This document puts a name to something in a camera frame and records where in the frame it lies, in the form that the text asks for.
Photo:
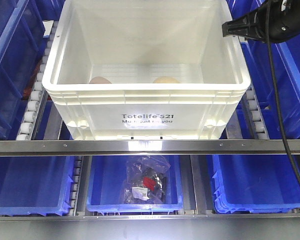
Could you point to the white right roller track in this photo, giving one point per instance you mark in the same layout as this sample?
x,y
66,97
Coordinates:
x,y
253,112

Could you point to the white roller track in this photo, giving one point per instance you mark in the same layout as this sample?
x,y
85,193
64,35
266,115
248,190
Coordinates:
x,y
38,96
253,112

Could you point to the steel lower shelf rail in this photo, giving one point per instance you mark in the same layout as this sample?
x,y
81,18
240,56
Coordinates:
x,y
153,227

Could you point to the yellow soft ball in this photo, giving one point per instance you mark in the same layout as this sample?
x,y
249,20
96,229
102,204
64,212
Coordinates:
x,y
166,80

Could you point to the steel shelf rail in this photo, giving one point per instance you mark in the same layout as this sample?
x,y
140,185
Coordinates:
x,y
153,227
27,148

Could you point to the blue bin lower left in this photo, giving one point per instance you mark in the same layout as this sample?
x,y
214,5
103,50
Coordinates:
x,y
35,185

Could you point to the blue bin lower right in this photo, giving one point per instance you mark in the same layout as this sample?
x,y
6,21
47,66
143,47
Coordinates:
x,y
253,184

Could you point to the white plastic tote box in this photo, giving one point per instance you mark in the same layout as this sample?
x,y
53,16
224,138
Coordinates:
x,y
131,43

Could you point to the blue bin upper left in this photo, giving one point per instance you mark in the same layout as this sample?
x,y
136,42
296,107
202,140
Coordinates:
x,y
21,34

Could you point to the clear bag of parts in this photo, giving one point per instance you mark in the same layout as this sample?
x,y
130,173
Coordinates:
x,y
146,180

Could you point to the blue bin lower middle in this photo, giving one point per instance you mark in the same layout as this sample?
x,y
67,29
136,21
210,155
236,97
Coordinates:
x,y
106,178

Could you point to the steel upper shelf rail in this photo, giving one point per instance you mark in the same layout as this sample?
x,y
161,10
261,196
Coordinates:
x,y
27,148

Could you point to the pink stitched soft ball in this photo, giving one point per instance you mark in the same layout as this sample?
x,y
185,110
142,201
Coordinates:
x,y
99,80

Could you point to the blue bin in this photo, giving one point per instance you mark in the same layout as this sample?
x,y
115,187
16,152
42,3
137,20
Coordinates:
x,y
106,178
286,59
253,184
21,34
35,185

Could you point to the white left roller track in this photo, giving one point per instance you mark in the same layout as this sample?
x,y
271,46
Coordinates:
x,y
38,96

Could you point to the lower left roller track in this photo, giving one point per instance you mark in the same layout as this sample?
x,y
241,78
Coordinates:
x,y
75,185

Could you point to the blue bin upper right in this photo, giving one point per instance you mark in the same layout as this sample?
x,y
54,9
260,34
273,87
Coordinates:
x,y
286,59

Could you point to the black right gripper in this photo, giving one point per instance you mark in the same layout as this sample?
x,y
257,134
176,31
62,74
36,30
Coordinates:
x,y
275,20

